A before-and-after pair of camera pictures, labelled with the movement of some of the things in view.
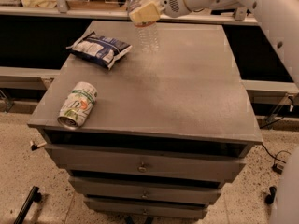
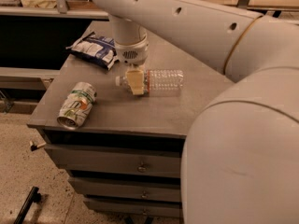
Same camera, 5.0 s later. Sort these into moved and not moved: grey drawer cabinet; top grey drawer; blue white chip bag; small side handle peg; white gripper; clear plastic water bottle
Moved: clear plastic water bottle; white gripper
Not moved: small side handle peg; top grey drawer; blue white chip bag; grey drawer cabinet
